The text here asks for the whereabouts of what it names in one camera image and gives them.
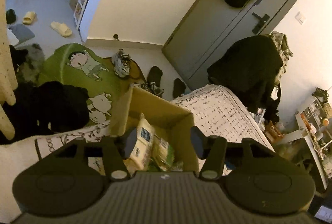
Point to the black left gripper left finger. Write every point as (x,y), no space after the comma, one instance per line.
(116,149)

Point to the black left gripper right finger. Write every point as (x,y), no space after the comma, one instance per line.
(212,149)

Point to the clear small snack packet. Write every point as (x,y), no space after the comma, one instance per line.
(162,154)

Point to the white snack pack in box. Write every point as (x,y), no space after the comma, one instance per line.
(141,152)

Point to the white patterned bed mattress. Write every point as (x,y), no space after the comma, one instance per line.
(214,109)

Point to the brown cardboard box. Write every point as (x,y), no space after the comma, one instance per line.
(171,122)

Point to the brown wicker basket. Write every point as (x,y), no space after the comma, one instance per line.
(272,133)

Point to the grey white sneaker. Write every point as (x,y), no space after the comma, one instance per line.
(122,63)

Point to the black coat on rack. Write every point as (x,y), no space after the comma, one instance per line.
(249,68)

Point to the green cartoon floor rug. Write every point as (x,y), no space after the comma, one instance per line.
(76,65)

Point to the black clothing pile on floor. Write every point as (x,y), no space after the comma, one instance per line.
(45,110)

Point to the white side shelf unit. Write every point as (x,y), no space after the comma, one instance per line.
(304,146)

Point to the grey fluffy cushion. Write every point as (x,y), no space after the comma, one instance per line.
(32,65)

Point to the cream dotted tablecloth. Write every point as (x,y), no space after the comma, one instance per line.
(8,77)

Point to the grey door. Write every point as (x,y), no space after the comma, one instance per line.
(210,28)

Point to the camouflage patterned garment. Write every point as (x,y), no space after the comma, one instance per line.
(281,43)

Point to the left beige slipper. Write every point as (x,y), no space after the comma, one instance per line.
(29,17)

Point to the black door handle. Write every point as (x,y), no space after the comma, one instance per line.
(262,21)

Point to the white wall switch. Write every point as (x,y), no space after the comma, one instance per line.
(300,18)

